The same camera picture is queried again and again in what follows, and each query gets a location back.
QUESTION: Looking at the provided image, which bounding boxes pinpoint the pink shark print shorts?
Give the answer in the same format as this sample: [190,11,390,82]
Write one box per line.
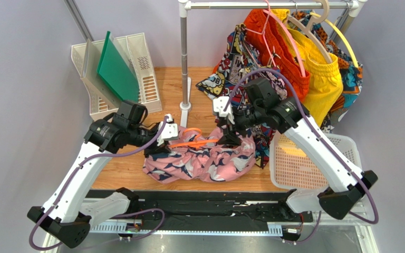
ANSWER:
[142,126,256,184]

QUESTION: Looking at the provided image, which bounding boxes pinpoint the orange plastic hanger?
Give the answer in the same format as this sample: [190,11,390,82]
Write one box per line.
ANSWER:
[168,128,219,148]

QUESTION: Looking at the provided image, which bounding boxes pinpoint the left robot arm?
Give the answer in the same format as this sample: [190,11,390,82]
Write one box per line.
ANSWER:
[27,100,177,251]

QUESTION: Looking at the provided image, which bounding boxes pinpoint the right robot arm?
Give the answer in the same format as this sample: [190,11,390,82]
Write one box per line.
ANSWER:
[212,77,378,220]

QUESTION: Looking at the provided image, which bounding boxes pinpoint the comic print shorts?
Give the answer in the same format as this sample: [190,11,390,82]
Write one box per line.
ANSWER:
[196,23,276,168]

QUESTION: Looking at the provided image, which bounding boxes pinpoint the pink plastic hanger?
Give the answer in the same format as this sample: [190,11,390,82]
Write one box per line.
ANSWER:
[245,1,307,80]

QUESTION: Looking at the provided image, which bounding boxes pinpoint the yellow shorts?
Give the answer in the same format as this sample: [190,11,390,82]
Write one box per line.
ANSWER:
[272,9,343,127]

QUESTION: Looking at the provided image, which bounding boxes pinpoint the beige wooden hanger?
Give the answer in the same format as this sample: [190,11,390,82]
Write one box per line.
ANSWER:
[286,0,334,64]

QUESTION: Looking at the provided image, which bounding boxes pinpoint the blue orange patterned shorts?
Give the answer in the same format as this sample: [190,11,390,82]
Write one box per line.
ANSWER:
[292,26,363,133]

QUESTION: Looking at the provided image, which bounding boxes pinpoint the yellow plastic hanger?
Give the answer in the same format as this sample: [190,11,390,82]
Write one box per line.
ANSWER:
[313,19,359,68]

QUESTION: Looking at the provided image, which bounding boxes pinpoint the white plastic laundry basket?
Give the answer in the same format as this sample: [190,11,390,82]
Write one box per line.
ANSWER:
[268,133,362,190]

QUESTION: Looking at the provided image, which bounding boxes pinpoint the green plastic board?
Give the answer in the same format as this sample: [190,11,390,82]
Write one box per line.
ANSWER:
[97,31,140,102]

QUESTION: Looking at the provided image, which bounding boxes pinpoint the white plastic file rack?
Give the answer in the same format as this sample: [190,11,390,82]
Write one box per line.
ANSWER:
[83,33,163,121]

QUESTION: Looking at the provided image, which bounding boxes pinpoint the grey plastic board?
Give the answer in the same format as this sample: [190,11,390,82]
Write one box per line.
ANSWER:
[80,38,122,110]

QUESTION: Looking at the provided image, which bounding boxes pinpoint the metal clothes rack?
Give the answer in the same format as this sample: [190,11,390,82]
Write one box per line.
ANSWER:
[177,0,368,127]

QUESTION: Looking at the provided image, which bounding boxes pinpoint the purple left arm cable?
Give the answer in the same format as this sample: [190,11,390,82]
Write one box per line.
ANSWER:
[28,115,170,251]

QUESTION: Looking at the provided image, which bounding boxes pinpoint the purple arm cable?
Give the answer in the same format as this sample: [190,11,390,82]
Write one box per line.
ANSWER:
[28,115,170,251]
[223,68,380,245]

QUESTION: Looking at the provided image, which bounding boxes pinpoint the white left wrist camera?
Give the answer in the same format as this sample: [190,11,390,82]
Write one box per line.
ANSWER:
[157,114,179,146]

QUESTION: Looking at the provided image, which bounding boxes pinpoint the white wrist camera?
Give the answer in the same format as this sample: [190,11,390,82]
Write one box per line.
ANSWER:
[212,96,235,124]
[157,114,179,146]

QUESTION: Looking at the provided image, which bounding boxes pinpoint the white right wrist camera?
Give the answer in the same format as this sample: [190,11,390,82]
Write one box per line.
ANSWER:
[212,96,235,124]

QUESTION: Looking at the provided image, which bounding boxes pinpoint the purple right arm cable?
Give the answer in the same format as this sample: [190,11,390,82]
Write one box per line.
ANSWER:
[223,68,380,245]

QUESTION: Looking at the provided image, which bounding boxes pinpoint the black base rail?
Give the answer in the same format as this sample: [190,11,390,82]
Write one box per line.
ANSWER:
[88,189,314,232]

